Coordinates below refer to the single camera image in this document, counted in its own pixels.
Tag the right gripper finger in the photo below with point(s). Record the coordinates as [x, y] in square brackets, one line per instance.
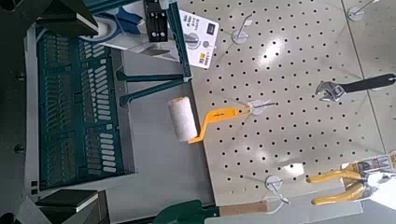
[68, 203]
[70, 17]

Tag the blue scissors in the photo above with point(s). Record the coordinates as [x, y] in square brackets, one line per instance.
[202, 34]

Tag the white perforated pegboard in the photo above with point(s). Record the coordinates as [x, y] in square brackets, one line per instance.
[295, 133]

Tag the grey stand base panel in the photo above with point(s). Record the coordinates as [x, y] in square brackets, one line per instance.
[162, 168]

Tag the yellow pliers in package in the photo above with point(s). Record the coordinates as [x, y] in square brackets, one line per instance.
[336, 175]

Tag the black adjustable wrench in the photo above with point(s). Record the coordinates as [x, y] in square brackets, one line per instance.
[361, 84]

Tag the blue-grey plastic crate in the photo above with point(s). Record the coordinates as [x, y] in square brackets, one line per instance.
[71, 118]

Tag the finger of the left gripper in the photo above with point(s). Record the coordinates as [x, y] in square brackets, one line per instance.
[156, 21]

